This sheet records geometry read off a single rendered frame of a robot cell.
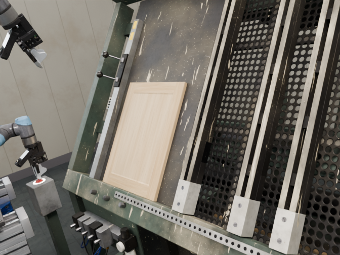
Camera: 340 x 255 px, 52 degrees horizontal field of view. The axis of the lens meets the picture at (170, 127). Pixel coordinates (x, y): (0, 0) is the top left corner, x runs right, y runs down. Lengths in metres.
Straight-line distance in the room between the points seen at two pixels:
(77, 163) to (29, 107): 2.93
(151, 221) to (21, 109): 3.72
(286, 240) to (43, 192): 1.36
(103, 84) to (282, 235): 1.48
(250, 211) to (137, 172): 0.68
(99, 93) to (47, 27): 2.97
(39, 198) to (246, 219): 1.22
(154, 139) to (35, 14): 3.66
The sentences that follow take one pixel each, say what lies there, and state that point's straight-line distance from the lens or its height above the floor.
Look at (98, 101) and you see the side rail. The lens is 2.21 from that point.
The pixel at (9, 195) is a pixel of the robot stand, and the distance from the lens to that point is 2.05.
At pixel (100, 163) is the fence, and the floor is 0.97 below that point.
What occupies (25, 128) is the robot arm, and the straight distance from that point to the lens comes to 1.99.
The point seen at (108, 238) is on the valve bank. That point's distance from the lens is 1.76.
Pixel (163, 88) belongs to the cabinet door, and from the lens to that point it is 1.72.
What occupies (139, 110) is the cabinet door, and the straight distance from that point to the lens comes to 1.82.
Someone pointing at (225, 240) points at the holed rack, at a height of 0.89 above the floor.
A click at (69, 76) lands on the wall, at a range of 5.13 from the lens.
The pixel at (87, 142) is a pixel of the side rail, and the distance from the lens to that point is 2.19.
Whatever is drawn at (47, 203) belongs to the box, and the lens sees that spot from 2.09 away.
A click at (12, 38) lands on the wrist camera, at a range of 1.42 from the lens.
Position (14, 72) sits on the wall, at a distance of 4.99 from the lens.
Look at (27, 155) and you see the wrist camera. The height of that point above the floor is 1.10.
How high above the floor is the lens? 1.64
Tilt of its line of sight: 17 degrees down
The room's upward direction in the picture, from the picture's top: 12 degrees counter-clockwise
